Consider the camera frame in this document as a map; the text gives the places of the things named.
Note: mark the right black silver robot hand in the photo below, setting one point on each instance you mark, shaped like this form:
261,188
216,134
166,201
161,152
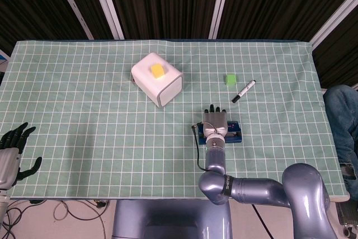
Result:
214,121

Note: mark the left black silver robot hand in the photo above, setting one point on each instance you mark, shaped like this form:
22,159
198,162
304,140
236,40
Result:
8,163

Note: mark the blue pencil case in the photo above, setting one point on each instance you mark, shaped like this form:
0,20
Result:
234,125

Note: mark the black white marker pen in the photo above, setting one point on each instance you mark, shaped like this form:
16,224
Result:
244,91

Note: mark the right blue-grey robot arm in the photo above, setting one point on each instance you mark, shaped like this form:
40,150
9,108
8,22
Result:
251,191

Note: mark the white toaster-shaped box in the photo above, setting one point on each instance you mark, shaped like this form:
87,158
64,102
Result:
145,79

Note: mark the green grid tablecloth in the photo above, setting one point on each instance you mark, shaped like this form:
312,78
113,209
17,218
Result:
98,138

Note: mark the green cube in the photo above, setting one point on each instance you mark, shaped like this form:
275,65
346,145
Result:
231,79

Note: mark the yellow cube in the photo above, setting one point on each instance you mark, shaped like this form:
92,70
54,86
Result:
157,71

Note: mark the black floor plug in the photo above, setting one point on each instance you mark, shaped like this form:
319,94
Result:
100,204

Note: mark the white blue sign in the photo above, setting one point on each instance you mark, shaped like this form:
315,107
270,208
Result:
2,60

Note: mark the blue-grey robot torso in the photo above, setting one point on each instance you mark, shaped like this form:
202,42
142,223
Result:
170,219

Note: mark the person's leg in jeans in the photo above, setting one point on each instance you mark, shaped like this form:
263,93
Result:
342,116

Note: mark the small black table bracket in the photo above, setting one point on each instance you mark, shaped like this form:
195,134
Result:
36,201

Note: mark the slanted white frame post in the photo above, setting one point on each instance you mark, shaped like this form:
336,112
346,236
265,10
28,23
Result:
335,19

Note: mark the wide white frame post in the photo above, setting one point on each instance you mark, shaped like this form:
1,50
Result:
107,4

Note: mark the dark metal frame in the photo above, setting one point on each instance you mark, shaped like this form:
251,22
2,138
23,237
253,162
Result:
346,216

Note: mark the thin white frame post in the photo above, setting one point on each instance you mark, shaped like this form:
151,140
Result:
73,5

